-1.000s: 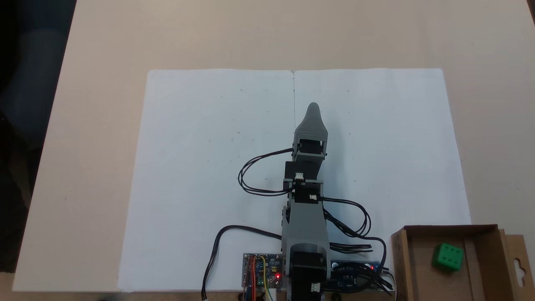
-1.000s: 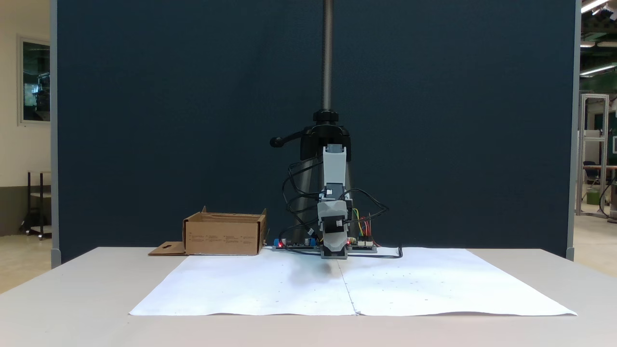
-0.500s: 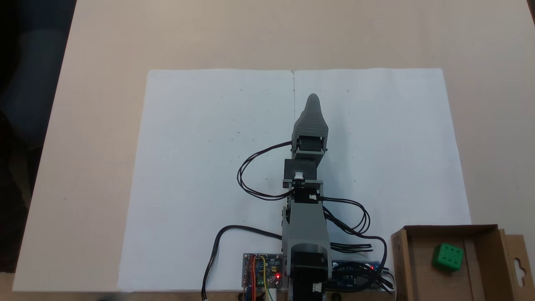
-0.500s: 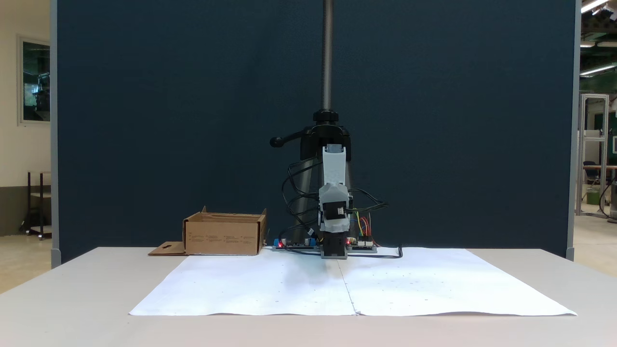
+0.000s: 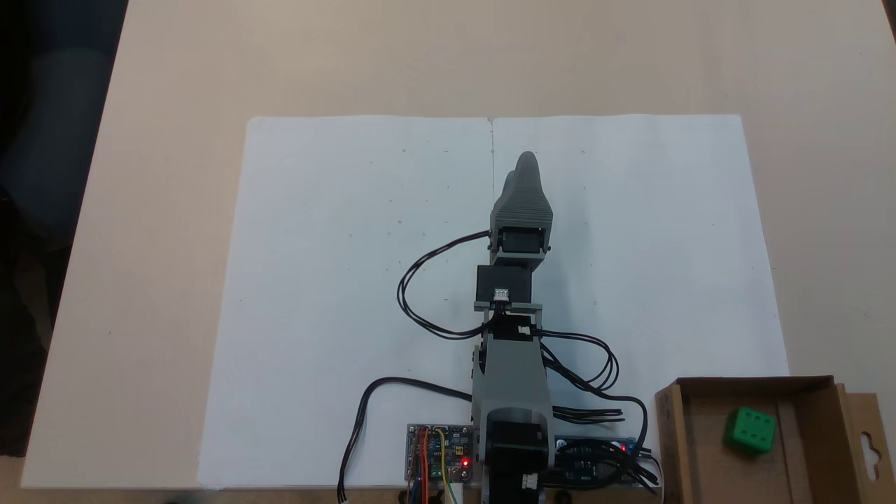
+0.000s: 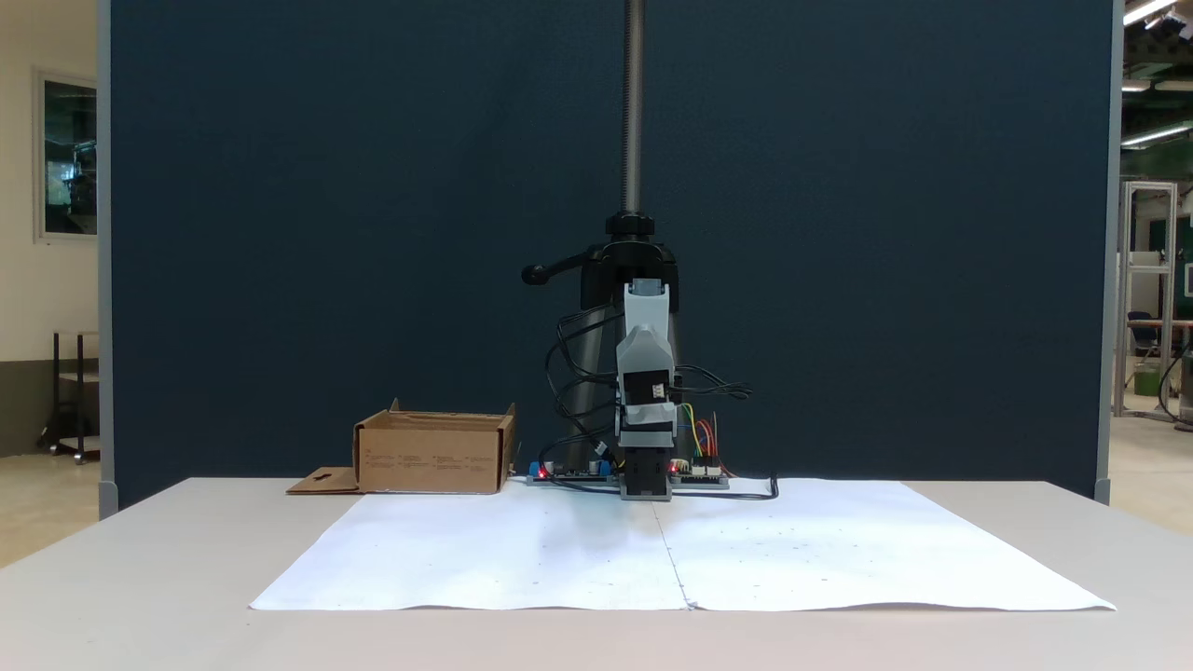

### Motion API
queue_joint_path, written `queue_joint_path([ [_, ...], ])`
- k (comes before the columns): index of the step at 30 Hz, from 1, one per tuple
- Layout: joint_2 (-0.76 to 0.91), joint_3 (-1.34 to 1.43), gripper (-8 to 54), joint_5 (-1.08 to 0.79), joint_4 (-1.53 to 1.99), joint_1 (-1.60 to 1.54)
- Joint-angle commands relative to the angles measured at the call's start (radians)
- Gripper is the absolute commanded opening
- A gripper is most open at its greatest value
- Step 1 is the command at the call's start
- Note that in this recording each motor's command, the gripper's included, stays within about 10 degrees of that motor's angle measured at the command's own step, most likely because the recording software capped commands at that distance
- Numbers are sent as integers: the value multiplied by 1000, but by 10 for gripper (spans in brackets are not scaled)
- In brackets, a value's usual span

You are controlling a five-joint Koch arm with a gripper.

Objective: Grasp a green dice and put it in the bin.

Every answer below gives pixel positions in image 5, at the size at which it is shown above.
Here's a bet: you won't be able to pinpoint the brown cardboard box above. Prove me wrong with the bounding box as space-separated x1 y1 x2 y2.
654 376 888 504

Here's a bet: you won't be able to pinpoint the small motor driver board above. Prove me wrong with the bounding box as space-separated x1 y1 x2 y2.
405 423 477 485

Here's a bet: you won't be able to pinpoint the yellow jumper wire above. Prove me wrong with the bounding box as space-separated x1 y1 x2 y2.
432 428 464 504

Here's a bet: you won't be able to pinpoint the black power cable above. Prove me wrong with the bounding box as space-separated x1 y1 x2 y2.
338 377 477 503

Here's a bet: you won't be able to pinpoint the black servo cable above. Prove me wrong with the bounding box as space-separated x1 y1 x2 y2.
396 230 495 342
539 329 663 485

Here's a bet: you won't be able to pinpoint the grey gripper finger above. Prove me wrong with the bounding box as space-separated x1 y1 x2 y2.
491 151 555 231

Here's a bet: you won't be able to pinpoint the orange red jumper wires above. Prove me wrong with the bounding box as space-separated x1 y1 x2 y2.
409 427 432 504

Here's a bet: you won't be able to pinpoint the white paper sheet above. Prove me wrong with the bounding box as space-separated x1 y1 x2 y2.
197 113 790 489

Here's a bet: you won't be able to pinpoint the blue circuit board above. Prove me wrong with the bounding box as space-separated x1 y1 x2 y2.
553 435 660 488

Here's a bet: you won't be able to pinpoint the green die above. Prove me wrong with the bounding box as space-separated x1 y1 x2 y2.
722 407 778 456

